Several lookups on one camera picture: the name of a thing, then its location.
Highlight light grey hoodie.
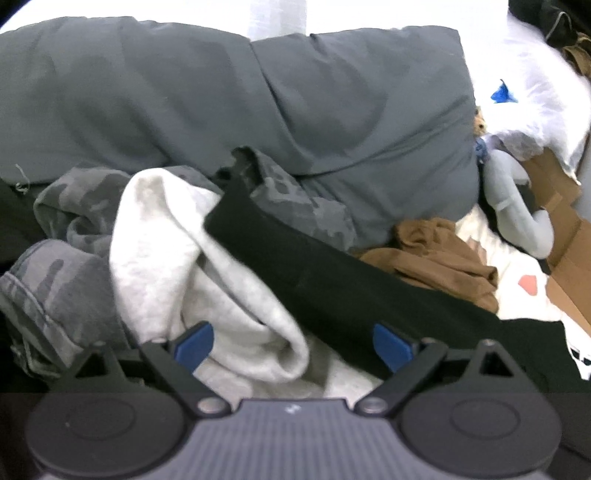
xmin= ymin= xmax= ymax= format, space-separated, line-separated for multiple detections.
xmin=109 ymin=168 xmax=384 ymax=400

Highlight white plastic bag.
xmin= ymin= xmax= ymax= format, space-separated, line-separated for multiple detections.
xmin=471 ymin=9 xmax=591 ymax=171

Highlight grey camouflage pants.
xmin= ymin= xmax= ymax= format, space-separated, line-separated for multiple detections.
xmin=0 ymin=152 xmax=358 ymax=384

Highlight blue plastic scrap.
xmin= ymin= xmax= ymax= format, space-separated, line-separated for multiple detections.
xmin=490 ymin=79 xmax=519 ymax=104

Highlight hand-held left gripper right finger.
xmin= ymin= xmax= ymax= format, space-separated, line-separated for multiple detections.
xmin=355 ymin=323 xmax=527 ymax=416

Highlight brown garment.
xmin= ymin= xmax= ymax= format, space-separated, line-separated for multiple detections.
xmin=358 ymin=218 xmax=499 ymax=315

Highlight grey neck pillow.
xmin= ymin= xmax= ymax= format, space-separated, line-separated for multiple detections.
xmin=482 ymin=148 xmax=555 ymax=259

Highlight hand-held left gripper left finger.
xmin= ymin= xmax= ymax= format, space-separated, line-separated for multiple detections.
xmin=69 ymin=322 xmax=232 ymax=416

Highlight brown cardboard sheet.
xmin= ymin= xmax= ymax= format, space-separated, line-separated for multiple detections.
xmin=522 ymin=148 xmax=591 ymax=333

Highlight clear plastic bag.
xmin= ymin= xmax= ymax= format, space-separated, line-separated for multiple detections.
xmin=485 ymin=115 xmax=555 ymax=158

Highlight brown teddy bear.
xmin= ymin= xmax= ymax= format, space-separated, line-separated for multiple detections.
xmin=472 ymin=108 xmax=490 ymax=162

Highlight cream bear-print blanket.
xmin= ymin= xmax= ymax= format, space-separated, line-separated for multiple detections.
xmin=455 ymin=205 xmax=591 ymax=342

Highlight black top with white collar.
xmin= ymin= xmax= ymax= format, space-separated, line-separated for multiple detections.
xmin=204 ymin=178 xmax=591 ymax=393

